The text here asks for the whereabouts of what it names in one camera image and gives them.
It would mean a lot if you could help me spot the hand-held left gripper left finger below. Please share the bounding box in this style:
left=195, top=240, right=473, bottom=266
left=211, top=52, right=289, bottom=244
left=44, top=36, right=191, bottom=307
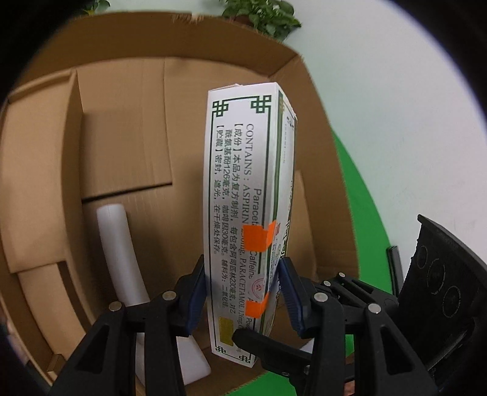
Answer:
left=49, top=254, right=206, bottom=396

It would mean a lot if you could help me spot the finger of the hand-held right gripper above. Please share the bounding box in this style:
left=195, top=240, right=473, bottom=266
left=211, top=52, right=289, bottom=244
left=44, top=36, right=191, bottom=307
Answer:
left=323, top=272, right=398, bottom=310
left=232, top=328, right=317, bottom=381

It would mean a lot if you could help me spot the white and green medicine box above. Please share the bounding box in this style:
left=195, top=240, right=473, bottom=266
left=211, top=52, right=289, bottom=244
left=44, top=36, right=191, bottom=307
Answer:
left=203, top=82, right=298, bottom=368

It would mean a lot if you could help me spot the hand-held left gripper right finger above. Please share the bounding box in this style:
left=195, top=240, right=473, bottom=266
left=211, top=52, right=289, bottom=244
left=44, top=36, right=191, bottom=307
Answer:
left=278, top=257, right=438, bottom=396

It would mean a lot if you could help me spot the potted green plant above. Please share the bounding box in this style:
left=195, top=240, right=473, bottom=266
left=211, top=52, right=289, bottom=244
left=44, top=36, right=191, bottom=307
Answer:
left=222, top=0, right=302, bottom=41

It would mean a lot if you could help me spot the large cardboard box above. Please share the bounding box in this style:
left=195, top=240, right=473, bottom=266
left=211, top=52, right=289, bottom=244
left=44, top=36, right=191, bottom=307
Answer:
left=0, top=13, right=360, bottom=396

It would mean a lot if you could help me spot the green tablecloth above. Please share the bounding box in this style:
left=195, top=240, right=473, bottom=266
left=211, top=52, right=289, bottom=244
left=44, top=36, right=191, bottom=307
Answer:
left=224, top=127, right=398, bottom=396

